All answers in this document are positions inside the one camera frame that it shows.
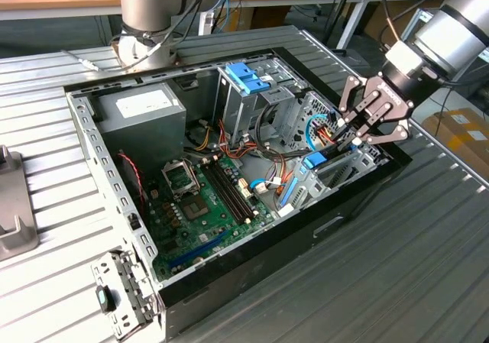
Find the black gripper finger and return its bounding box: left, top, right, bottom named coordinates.
left=336, top=75, right=381, bottom=127
left=351, top=102, right=410, bottom=147

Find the orange red power wire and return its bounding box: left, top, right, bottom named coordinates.
left=315, top=119, right=348, bottom=145

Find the hard disk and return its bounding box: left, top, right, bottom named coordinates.
left=280, top=144, right=362, bottom=208

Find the metal disk bay cage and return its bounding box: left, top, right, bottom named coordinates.
left=277, top=89, right=387, bottom=211

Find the yellow taped cardboard box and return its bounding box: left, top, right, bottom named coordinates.
left=422, top=108, right=489, bottom=176

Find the plain brown cardboard box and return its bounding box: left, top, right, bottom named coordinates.
left=362, top=0, right=444, bottom=46

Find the black tripod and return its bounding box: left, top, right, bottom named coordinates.
left=322, top=0, right=362, bottom=50

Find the blue plastic drive latch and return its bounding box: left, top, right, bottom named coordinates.
left=225, top=63, right=270, bottom=95

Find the metal optical drive cage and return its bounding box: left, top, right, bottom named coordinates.
left=212, top=58, right=306, bottom=145

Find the beige board header block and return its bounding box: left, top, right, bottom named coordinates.
left=237, top=177, right=254, bottom=202

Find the black RAM slot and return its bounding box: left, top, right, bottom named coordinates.
left=206, top=157, right=254, bottom=221
left=216, top=154, right=263, bottom=215
left=211, top=156, right=258, bottom=218
left=201, top=159, right=250, bottom=224

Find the black open PC case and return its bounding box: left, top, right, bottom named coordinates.
left=63, top=46, right=413, bottom=340

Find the metal socket cover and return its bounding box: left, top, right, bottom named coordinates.
left=160, top=158, right=202, bottom=202

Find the green motherboard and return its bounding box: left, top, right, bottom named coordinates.
left=144, top=154, right=276, bottom=283

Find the CPU socket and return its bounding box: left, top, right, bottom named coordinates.
left=180, top=194, right=210, bottom=224

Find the grey Dell power supply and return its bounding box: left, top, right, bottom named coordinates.
left=92, top=82, right=187, bottom=170

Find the blue expansion slot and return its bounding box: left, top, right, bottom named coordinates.
left=169, top=231, right=232, bottom=268

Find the hinged metal slot retainer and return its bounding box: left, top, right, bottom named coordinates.
left=89, top=248, right=164, bottom=341

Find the black latch with blue face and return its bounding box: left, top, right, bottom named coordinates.
left=94, top=284, right=118, bottom=314

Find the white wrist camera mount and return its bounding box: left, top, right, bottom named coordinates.
left=384, top=40, right=439, bottom=79

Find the long blue data wire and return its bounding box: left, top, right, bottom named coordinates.
left=306, top=113, right=330, bottom=153

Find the black wire bundle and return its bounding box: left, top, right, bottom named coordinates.
left=254, top=104, right=295, bottom=168

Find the red orange wire bundle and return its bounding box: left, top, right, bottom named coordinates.
left=215, top=118, right=306, bottom=186

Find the short blue data wire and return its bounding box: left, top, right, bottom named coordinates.
left=250, top=177, right=287, bottom=194

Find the yellow orange wire bundle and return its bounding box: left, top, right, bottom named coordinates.
left=193, top=124, right=215, bottom=152

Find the red black twisted wire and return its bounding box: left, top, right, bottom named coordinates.
left=116, top=150, right=149, bottom=203

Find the cable with silver plug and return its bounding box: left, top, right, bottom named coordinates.
left=60, top=49, right=101, bottom=71

